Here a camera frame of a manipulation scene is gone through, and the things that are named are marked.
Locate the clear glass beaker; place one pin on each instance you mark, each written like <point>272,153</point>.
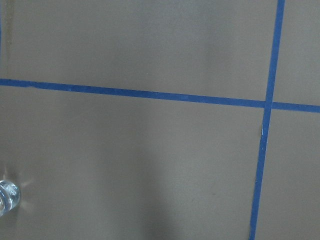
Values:
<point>9,196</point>

